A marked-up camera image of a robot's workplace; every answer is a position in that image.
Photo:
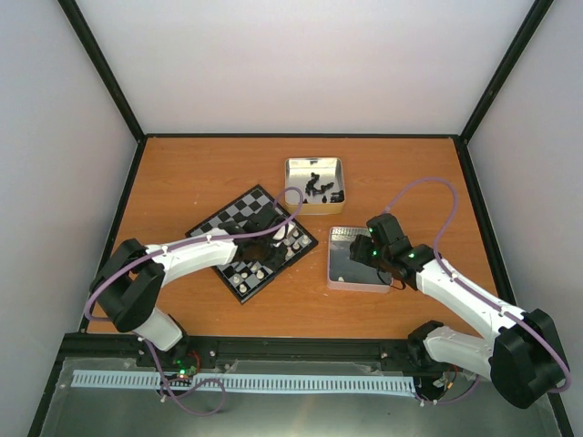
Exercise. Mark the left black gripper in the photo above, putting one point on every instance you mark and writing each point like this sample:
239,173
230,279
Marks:
275,262

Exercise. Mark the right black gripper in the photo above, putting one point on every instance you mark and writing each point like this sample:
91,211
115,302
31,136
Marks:
358,249

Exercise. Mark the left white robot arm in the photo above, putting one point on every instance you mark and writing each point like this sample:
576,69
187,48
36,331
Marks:
126,290

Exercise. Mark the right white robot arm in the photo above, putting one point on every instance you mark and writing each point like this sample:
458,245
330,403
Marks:
518,351

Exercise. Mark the black chess pieces pile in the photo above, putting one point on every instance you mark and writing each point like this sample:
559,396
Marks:
320,188

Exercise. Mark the green lit circuit board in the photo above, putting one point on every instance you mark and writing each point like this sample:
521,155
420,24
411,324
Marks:
188,366

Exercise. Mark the black and silver chessboard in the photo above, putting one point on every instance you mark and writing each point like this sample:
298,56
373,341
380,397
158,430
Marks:
253,204

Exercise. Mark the pink square tin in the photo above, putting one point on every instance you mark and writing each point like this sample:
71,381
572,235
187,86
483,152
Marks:
357,277

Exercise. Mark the gold square tin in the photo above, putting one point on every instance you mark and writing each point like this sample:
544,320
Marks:
294,167

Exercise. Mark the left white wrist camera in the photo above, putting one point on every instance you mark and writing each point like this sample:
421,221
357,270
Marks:
282,232

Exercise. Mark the black aluminium frame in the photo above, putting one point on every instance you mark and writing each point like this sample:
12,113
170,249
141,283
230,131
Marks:
81,344

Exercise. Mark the light blue cable duct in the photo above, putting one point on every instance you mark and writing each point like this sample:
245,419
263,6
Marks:
248,383

